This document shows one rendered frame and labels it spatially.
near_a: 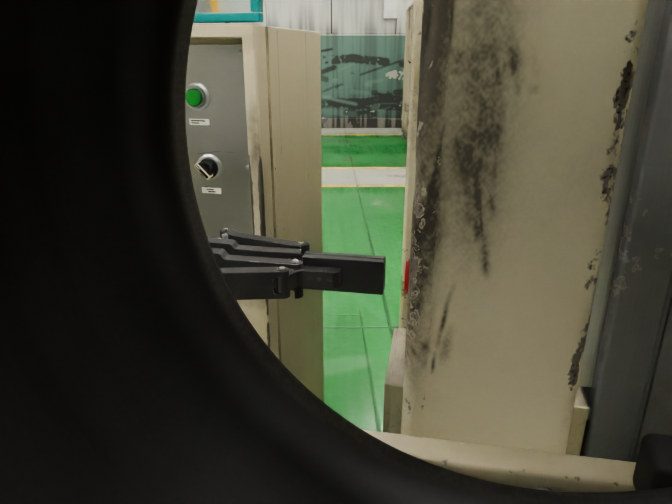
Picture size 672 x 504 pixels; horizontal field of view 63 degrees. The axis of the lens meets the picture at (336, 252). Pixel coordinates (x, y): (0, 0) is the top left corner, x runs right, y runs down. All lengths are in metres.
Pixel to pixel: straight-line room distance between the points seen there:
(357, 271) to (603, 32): 0.24
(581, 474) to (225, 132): 0.61
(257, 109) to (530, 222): 0.45
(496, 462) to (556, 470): 0.04
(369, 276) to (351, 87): 8.64
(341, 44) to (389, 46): 0.75
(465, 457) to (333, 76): 8.71
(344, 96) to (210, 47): 8.29
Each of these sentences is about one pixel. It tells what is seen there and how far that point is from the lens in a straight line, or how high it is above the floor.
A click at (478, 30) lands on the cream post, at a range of 0.36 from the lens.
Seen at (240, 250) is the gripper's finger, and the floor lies 1.07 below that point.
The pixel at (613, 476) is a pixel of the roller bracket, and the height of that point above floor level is 0.95.
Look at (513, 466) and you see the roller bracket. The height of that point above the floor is 0.95.
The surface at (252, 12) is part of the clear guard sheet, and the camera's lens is 0.76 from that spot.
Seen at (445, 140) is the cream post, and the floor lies 1.18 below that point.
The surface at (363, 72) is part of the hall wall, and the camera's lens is 9.07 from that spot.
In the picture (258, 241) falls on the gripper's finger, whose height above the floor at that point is 1.07.
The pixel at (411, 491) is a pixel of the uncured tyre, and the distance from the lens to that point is 0.36.
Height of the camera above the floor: 1.24
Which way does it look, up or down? 21 degrees down
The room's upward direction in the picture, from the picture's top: straight up
